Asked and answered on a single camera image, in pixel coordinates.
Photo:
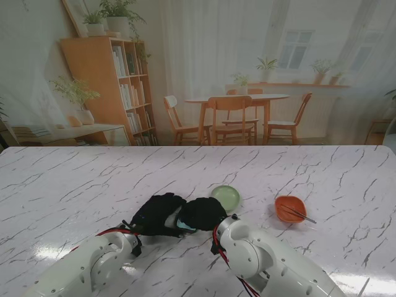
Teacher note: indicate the teal lidded pill box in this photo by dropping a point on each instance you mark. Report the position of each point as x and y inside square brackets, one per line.
[182, 223]

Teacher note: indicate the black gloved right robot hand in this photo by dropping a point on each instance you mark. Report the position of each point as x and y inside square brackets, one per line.
[204, 213]

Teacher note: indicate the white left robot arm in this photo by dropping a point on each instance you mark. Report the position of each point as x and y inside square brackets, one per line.
[86, 266]

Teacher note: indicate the orange bowl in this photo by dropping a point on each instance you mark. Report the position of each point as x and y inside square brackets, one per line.
[286, 213]

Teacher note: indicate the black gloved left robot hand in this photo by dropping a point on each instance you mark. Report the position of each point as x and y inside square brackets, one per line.
[154, 216]

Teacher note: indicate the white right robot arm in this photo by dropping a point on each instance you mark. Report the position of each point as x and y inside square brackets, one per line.
[266, 263]

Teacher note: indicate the printed room scene backdrop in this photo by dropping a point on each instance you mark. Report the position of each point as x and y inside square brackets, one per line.
[198, 46]

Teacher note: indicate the steel tweezers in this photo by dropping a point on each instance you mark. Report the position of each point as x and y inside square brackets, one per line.
[298, 213]

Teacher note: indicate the green round dish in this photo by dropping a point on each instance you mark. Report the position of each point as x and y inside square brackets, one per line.
[227, 196]

